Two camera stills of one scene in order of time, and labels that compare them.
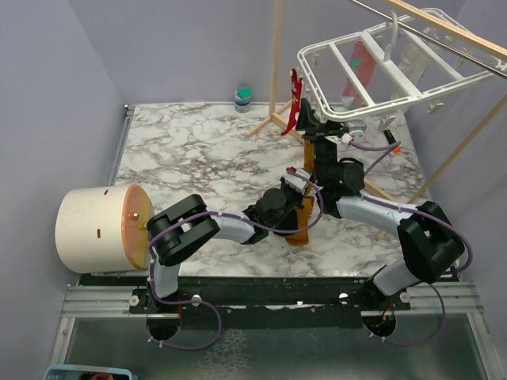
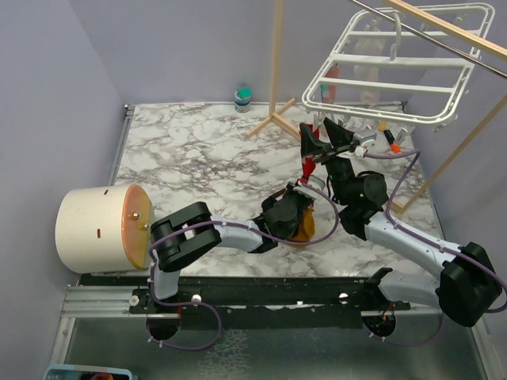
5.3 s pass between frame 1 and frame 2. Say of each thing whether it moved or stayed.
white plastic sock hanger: moved
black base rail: stayed
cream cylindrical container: stayed
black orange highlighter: stayed
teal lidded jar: stayed
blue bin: stayed
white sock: moved
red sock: moved
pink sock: moved
